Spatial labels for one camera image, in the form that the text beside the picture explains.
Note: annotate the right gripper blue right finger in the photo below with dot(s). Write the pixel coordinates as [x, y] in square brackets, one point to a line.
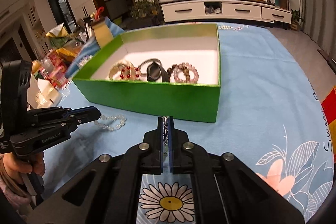
[170, 143]

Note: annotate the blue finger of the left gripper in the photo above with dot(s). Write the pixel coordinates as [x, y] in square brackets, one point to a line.
[85, 114]

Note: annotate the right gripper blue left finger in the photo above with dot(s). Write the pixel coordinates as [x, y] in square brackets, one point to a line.
[161, 139]

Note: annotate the person's left hand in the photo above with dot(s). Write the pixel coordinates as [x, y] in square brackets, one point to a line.
[15, 167]

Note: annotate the green cardboard box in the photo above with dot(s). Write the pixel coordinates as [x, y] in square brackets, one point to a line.
[170, 70]

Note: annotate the black watch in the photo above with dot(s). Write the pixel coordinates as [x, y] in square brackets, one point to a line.
[154, 71]

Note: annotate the pink snack package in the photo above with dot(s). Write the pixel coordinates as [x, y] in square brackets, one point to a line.
[57, 77]

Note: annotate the yellow bottle brown lid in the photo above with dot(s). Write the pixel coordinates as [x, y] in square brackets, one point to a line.
[102, 32]

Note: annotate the blue floral tablecloth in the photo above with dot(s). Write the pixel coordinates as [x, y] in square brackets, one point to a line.
[269, 116]

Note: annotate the white tv cabinet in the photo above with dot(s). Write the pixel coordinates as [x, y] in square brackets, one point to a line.
[181, 11]

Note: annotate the red yellow bag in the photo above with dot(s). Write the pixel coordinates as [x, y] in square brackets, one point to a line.
[329, 109]

